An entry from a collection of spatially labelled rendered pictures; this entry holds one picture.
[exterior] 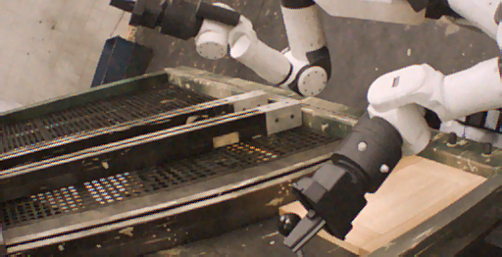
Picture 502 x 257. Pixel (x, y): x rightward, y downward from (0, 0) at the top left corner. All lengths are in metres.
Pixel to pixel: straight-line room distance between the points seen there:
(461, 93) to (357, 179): 0.20
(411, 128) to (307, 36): 0.55
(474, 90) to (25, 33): 5.61
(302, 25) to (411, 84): 0.56
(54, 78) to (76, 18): 0.76
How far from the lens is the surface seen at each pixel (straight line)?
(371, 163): 0.73
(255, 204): 1.08
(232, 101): 1.77
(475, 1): 0.79
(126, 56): 5.27
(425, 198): 1.11
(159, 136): 1.49
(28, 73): 6.04
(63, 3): 6.15
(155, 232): 1.00
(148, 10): 1.16
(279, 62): 1.29
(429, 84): 0.75
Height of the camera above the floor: 1.94
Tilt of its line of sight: 33 degrees down
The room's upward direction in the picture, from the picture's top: 69 degrees counter-clockwise
